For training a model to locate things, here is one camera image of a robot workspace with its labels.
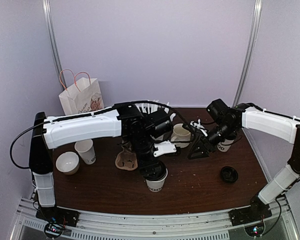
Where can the bundle of wrapped white straws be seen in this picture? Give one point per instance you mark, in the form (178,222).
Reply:
(148,108)

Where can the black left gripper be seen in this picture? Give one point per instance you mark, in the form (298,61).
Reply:
(147,167)

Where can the white printed paper bag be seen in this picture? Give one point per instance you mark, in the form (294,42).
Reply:
(83,96)

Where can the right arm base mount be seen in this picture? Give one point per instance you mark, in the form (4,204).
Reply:
(252,222)

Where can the black cup lid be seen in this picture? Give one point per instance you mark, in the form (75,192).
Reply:
(158,173)

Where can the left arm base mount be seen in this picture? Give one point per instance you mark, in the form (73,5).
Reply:
(57,220)

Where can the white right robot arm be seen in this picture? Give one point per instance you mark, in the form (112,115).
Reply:
(284,130)

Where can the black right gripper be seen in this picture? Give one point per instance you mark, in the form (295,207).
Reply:
(205,145)

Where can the stack of black cup lids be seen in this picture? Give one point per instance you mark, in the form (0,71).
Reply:
(229,175)

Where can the brown pulp cup carrier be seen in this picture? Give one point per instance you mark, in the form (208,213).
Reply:
(126,159)

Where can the white ceramic bowl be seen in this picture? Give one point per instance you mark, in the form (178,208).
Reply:
(68,163)

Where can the single white paper cup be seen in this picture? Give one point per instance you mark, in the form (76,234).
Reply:
(225,145)

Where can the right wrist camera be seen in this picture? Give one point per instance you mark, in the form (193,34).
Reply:
(196,126)

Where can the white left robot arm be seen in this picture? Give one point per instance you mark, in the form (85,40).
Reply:
(120,120)

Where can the cream ceramic mug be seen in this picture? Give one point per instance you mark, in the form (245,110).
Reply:
(180,136)

